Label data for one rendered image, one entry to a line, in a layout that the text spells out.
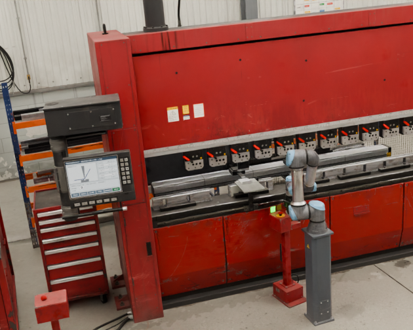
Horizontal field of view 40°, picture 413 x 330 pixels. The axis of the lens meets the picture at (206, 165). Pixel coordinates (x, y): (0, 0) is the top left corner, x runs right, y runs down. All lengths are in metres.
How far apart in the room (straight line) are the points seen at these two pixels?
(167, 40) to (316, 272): 2.09
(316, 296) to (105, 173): 1.89
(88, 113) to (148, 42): 0.84
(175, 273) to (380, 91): 2.34
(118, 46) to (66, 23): 4.47
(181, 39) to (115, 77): 0.61
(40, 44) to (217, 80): 4.44
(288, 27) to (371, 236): 2.06
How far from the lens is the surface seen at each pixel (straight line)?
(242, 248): 4.95
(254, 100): 4.68
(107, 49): 4.16
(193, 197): 4.77
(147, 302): 4.85
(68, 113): 3.85
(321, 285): 4.58
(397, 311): 4.97
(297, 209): 4.29
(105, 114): 3.85
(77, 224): 4.85
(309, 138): 4.95
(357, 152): 5.53
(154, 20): 4.46
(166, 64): 4.44
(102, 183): 3.96
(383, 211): 5.41
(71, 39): 8.60
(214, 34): 4.49
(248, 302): 5.04
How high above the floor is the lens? 2.71
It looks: 19 degrees down
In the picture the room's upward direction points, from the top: 5 degrees counter-clockwise
